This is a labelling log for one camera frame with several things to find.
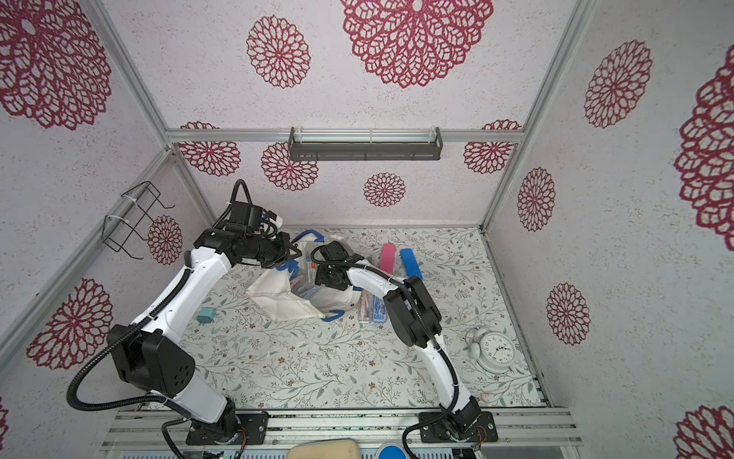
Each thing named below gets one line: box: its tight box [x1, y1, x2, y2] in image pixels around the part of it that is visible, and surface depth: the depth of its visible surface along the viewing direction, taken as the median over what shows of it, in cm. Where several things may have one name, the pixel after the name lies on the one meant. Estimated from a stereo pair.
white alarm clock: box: [465, 327, 518, 375], surface depth 85 cm
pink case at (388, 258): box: [380, 242, 397, 275], surface depth 115 cm
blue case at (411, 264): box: [399, 247, 424, 281], surface depth 112 cm
